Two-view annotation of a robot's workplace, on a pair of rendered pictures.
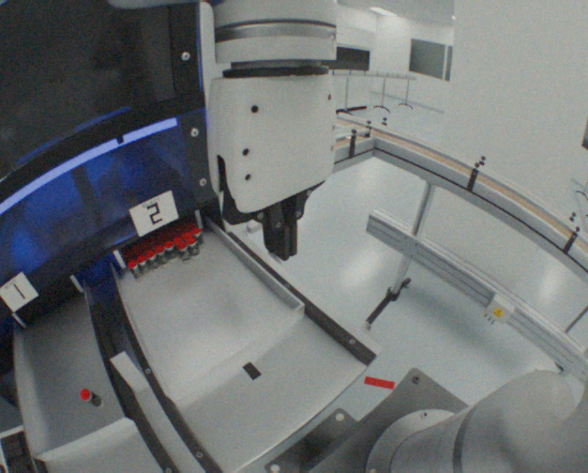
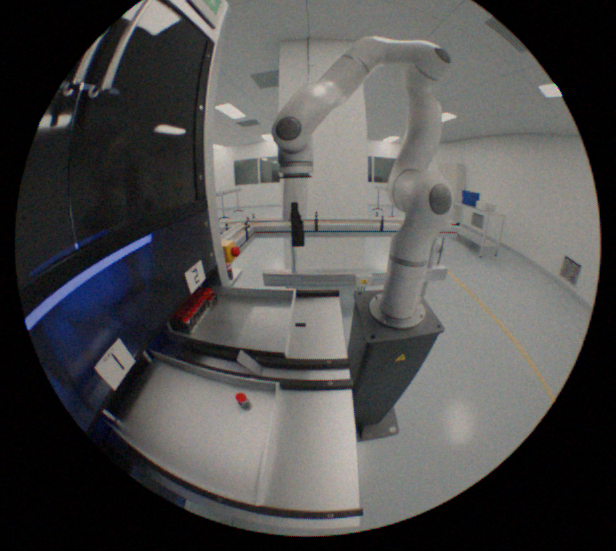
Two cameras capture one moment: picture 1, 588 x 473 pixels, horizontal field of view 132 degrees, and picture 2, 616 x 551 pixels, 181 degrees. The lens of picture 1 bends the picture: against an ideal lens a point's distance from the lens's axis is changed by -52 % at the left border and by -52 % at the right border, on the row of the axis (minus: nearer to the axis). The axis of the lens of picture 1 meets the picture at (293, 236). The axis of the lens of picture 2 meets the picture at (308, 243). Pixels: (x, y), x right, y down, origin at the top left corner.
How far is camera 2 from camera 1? 0.37 m
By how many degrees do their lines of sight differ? 44
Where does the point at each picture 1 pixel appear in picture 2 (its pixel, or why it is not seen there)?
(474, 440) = (397, 250)
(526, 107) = (329, 176)
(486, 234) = (330, 256)
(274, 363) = (305, 316)
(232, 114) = (300, 188)
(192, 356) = (268, 338)
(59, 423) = (233, 457)
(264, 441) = (339, 339)
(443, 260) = (317, 276)
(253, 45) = (305, 168)
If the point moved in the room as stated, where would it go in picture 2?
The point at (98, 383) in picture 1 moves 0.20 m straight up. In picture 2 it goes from (229, 398) to (188, 330)
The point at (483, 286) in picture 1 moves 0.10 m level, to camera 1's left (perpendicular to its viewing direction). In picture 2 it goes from (347, 276) to (339, 281)
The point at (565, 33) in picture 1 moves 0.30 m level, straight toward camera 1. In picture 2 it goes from (348, 123) to (349, 114)
